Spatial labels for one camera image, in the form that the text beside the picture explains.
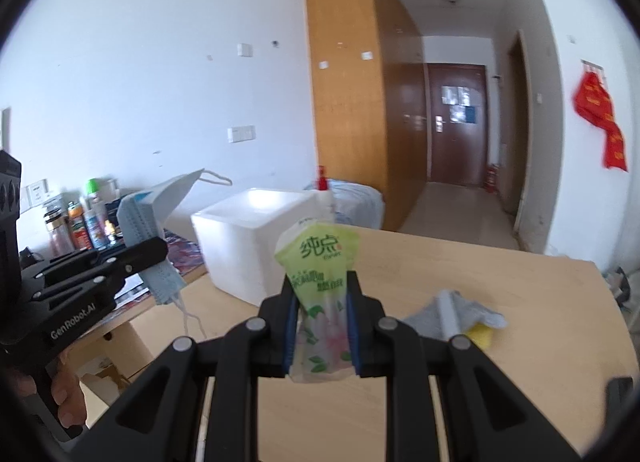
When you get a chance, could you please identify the red spray can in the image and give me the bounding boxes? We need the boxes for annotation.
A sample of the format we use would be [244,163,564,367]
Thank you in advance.
[67,201,91,250]

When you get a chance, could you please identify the white paper leaflet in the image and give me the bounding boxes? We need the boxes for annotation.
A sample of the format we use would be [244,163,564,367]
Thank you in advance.
[115,274,151,310]

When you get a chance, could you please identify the yellow sponge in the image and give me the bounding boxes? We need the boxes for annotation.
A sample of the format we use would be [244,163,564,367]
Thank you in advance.
[465,323,496,349]

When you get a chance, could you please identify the green tissue packet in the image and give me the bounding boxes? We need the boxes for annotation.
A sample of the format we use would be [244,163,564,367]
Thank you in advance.
[274,219,362,385]

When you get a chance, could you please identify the pale rolled cloth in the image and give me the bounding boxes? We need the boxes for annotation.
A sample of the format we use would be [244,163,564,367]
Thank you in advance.
[435,289,463,341]

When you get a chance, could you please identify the pink bottle dark lid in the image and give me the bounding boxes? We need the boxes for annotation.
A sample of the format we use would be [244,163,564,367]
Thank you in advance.
[44,207,73,259]

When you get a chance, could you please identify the grey cloth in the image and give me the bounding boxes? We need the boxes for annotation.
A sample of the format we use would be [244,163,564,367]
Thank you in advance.
[402,289,508,343]

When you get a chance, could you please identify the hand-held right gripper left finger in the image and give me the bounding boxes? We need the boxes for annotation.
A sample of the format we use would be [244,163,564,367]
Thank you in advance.
[85,272,302,462]

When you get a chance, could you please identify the wooden wardrobe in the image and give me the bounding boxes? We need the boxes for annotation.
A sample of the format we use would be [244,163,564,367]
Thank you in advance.
[302,0,428,233]

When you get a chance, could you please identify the papers on door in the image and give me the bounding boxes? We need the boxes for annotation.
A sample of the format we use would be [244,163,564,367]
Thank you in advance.
[441,85,478,124]

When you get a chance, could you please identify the red hanging cloth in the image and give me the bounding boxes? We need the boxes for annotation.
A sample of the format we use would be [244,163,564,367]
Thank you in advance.
[573,69,629,172]

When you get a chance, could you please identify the dark brown door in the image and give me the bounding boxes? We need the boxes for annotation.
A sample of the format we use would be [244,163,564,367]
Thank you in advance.
[426,63,488,188]

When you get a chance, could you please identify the green cap spray can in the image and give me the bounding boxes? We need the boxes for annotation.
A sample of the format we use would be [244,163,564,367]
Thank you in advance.
[82,178,108,250]

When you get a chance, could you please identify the white red pump bottle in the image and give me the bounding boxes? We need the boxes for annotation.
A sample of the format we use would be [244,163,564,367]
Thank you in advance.
[315,165,337,223]

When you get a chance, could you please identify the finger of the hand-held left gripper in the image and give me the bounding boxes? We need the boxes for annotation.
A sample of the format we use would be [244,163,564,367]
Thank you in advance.
[20,236,169,305]

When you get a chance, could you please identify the stack of blue face masks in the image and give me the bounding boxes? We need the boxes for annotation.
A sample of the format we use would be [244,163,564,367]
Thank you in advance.
[116,168,233,340]

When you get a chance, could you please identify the printed desk mat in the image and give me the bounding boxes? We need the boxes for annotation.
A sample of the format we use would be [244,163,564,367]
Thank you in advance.
[112,229,208,310]

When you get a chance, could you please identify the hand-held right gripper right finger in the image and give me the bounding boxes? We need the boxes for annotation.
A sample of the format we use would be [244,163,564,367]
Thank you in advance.
[345,269,583,462]

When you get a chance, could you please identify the light blue cloth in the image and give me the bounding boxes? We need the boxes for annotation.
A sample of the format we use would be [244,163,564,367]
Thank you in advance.
[302,179,386,230]

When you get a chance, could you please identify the white foam box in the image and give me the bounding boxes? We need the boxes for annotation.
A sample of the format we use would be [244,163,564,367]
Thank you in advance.
[191,187,331,308]

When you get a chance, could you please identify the person's left hand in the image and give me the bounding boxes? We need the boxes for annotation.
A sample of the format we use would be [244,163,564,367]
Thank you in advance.
[50,349,88,430]

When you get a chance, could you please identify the brown side door frame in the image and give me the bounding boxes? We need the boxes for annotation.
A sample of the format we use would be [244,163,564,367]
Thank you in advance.
[500,29,532,235]

